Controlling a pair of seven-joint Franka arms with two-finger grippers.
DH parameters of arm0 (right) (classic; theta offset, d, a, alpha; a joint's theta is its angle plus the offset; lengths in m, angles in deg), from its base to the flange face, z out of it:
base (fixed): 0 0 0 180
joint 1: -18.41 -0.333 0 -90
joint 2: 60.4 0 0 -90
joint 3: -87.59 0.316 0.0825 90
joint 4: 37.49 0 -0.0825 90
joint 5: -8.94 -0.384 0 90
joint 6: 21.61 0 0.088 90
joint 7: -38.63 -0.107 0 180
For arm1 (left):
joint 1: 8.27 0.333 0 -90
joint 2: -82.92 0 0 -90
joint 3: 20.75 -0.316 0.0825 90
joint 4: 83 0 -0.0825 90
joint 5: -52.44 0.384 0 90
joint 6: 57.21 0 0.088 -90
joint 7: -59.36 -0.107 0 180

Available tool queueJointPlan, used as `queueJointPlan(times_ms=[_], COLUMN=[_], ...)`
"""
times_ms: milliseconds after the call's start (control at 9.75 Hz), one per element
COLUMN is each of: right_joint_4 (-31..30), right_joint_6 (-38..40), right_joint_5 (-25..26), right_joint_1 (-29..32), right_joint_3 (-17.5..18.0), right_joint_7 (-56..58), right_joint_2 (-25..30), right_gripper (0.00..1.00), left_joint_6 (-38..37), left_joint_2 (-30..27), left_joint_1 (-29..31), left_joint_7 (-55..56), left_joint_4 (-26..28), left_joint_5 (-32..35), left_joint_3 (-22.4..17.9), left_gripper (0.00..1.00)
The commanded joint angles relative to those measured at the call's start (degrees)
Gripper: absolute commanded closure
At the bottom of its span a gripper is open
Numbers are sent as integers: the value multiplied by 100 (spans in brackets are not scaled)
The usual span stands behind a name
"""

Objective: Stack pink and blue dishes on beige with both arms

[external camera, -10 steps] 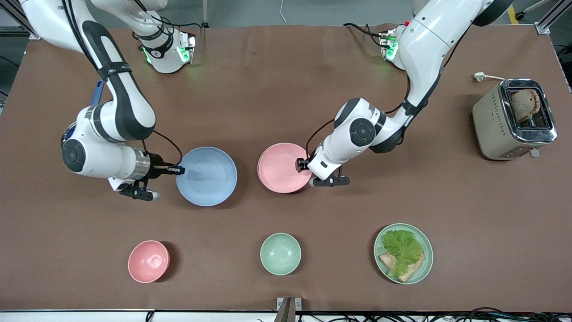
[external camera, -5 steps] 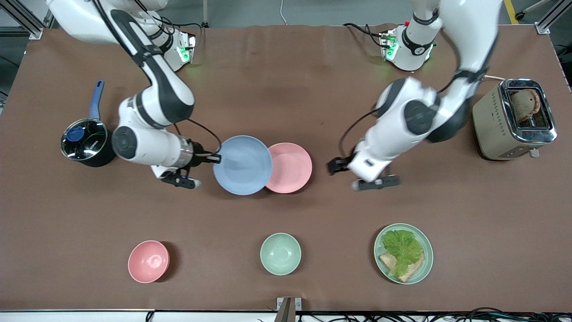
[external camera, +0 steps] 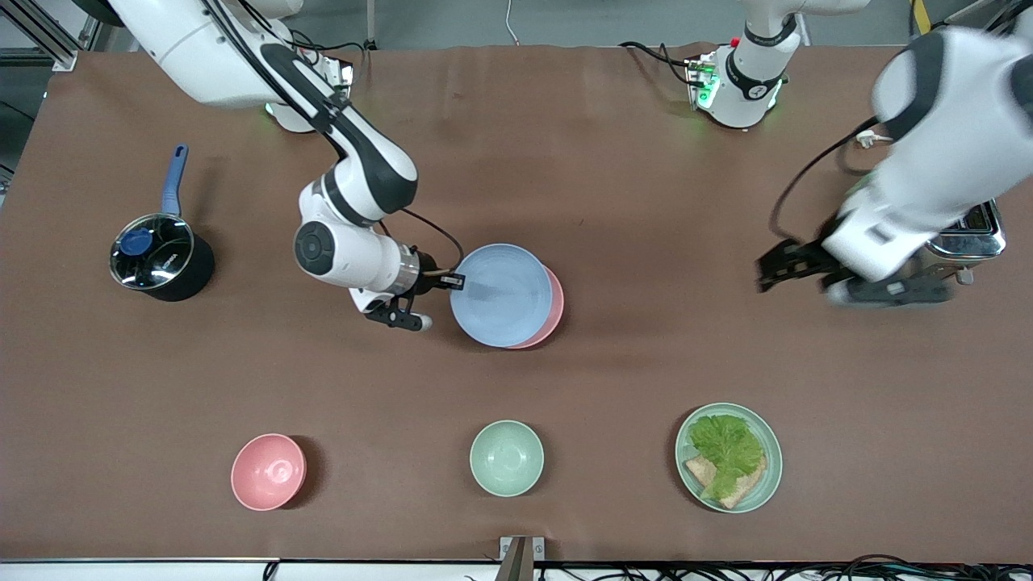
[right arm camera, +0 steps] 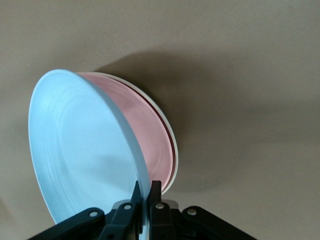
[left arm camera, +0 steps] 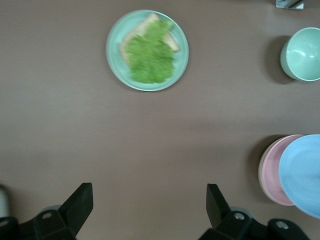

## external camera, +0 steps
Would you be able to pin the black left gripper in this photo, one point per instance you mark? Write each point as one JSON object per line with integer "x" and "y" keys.
{"x": 807, "y": 260}

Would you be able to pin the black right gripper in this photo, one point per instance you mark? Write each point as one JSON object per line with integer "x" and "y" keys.
{"x": 428, "y": 266}

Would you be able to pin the light blue plate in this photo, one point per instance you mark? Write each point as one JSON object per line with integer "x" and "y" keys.
{"x": 500, "y": 295}

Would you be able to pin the pink plate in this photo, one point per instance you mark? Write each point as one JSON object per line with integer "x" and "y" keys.
{"x": 554, "y": 311}

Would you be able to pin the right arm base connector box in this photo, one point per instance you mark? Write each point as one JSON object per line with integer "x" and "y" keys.
{"x": 343, "y": 77}

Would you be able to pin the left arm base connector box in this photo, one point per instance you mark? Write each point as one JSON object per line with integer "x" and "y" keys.
{"x": 702, "y": 81}

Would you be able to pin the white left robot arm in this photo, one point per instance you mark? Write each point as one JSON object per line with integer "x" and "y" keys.
{"x": 928, "y": 177}

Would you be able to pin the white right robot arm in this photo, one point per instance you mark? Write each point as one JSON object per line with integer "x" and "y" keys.
{"x": 355, "y": 258}

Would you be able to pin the white plug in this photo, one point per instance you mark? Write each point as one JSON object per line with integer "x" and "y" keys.
{"x": 870, "y": 139}

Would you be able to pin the green bowl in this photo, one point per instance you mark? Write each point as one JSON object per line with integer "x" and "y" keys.
{"x": 507, "y": 458}

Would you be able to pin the green lettuce leaf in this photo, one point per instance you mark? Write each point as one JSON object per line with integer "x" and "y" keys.
{"x": 726, "y": 448}

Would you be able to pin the silver toaster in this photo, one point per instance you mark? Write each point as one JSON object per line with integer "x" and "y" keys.
{"x": 976, "y": 238}

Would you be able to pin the green plate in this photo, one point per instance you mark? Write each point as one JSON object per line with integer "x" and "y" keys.
{"x": 771, "y": 476}

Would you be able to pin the brown bread slice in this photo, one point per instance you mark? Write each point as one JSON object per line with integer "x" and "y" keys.
{"x": 746, "y": 488}

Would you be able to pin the pink bowl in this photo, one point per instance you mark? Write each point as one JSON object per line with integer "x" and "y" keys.
{"x": 268, "y": 472}

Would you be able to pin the thin grey stand pole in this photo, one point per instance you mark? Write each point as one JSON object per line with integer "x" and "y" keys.
{"x": 370, "y": 24}

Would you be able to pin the glass lid with blue knob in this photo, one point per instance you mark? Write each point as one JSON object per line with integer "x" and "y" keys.
{"x": 153, "y": 252}

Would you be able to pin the grey metal camera mount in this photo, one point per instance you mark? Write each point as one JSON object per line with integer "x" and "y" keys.
{"x": 521, "y": 557}

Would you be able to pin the aluminium frame profile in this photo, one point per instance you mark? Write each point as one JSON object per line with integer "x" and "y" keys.
{"x": 980, "y": 12}
{"x": 48, "y": 40}

